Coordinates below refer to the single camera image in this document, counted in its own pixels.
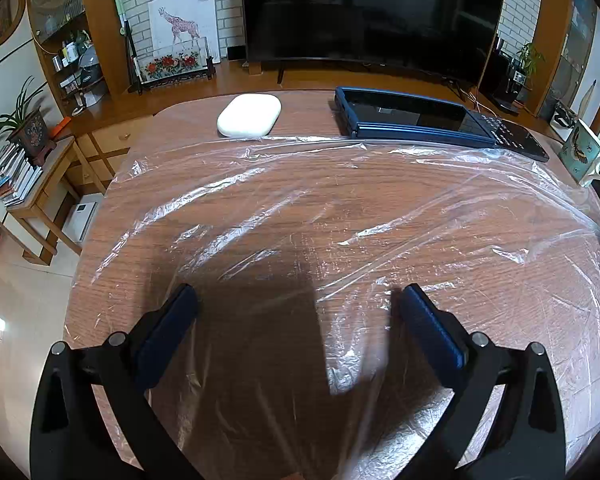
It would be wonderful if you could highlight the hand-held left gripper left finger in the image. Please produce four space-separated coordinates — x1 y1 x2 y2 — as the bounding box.
29 282 203 480

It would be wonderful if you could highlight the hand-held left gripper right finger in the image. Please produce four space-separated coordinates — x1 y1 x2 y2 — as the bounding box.
395 282 567 480

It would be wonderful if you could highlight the blue butterfly print mug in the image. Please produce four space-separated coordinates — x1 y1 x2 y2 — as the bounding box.
560 119 600 188

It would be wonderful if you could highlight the white storage box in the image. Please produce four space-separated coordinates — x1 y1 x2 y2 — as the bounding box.
552 100 581 128

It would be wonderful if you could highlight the white floor appliance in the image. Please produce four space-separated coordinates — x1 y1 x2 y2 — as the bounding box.
62 192 104 242

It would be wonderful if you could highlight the clear plastic sheet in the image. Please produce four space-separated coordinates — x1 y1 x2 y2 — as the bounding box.
62 135 600 480

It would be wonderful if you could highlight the wooden side table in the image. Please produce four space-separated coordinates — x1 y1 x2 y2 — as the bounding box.
5 135 106 266

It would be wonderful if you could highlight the black coffee machine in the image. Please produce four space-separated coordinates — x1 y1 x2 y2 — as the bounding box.
480 37 528 113

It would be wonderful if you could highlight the green potted plant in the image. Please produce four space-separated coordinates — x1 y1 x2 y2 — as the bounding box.
515 42 546 91

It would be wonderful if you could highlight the stack of books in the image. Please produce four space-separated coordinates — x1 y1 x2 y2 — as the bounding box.
0 142 43 208

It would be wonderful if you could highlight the white oval case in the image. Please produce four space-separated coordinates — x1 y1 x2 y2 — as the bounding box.
216 95 283 138

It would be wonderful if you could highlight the orchid in dark pot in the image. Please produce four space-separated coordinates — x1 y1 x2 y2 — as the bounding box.
0 76 58 168

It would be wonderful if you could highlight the wooden glass door cabinet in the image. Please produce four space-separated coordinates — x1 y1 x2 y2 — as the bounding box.
530 0 600 126

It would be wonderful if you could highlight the giraffe drawing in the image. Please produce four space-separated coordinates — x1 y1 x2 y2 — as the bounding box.
147 0 221 61

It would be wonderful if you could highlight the wooden display shelf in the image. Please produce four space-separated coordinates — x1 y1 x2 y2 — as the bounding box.
25 0 113 111

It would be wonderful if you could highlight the black flat screen television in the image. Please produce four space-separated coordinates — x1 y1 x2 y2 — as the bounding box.
239 0 508 84

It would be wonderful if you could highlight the red flower picture frame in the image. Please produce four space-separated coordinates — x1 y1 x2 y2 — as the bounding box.
127 37 216 95

